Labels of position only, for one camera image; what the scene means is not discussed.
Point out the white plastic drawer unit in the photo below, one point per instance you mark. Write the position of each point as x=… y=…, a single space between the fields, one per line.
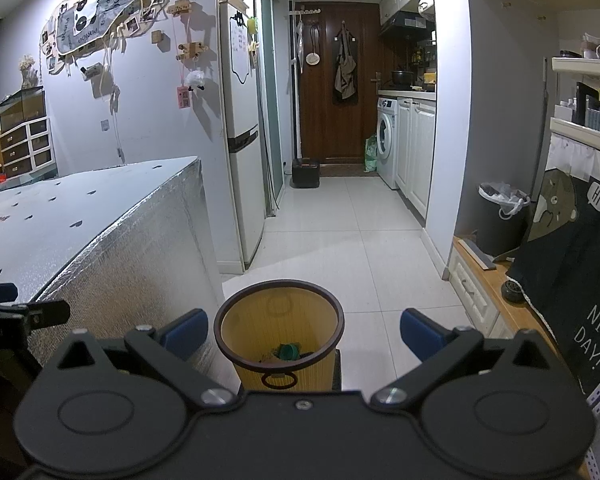
x=25 y=145

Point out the black printed cloth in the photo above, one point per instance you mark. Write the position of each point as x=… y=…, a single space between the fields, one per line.
x=570 y=280

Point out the white lace curtain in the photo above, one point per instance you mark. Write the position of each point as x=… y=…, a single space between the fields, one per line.
x=570 y=157

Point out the pink hanging tag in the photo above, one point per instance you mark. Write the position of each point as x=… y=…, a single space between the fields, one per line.
x=183 y=97

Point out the grey flat board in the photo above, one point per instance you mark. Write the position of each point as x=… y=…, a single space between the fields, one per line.
x=477 y=254

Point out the white cabinet wooden top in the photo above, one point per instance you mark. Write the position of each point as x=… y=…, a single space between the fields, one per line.
x=472 y=285

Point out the dried flowers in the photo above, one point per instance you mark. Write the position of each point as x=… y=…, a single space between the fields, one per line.
x=28 y=65

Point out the range hood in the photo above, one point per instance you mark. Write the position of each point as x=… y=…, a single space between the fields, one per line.
x=410 y=22

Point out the row of cosmetic bottles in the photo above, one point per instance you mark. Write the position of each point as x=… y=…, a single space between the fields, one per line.
x=595 y=110

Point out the panda fabric banner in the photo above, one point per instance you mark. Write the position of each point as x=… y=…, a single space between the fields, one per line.
x=100 y=15

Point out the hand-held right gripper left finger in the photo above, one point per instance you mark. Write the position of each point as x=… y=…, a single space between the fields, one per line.
x=187 y=332

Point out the black cooking pot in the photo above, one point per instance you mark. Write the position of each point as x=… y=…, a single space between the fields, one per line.
x=402 y=77

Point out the wooden block ornament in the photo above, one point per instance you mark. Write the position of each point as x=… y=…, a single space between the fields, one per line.
x=192 y=50
x=180 y=6

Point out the grey waste bin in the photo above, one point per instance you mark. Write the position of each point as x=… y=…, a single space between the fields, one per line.
x=495 y=232

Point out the hanging grey apron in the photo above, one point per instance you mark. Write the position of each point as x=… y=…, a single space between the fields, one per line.
x=345 y=75

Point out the glass tank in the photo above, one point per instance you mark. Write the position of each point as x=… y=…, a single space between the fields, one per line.
x=22 y=105

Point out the white washing machine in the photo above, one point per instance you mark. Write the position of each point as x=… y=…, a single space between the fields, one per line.
x=387 y=135

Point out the beige waste bin brown rim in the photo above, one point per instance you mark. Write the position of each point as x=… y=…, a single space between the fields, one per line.
x=260 y=320

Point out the dark wooden door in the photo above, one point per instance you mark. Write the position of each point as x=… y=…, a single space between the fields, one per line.
x=325 y=125

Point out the round hanging ladle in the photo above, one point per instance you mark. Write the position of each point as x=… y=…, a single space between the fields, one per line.
x=312 y=58

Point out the white sheep plush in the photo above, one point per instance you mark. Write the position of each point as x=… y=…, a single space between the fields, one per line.
x=196 y=79

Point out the green plastic bag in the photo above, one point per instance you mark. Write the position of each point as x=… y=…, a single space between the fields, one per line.
x=371 y=155

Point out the teal bottle cap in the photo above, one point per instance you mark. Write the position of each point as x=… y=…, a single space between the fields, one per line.
x=289 y=351

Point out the small hanging box ornament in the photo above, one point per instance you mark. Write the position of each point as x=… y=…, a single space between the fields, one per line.
x=92 y=71

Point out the white kitchen cabinets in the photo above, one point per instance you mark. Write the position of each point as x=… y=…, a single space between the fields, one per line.
x=415 y=160

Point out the white bin liner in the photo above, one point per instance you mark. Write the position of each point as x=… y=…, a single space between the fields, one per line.
x=510 y=200

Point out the white wall shelf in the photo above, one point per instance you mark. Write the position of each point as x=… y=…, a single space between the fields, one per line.
x=585 y=128

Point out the sliding glass door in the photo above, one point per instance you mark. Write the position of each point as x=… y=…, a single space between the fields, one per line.
x=272 y=110

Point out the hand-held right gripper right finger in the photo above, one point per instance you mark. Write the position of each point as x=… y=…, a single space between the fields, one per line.
x=420 y=331

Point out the black floor box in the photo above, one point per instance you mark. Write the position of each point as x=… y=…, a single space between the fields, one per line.
x=305 y=175

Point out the white refrigerator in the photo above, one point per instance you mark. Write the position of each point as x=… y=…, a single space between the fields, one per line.
x=242 y=170

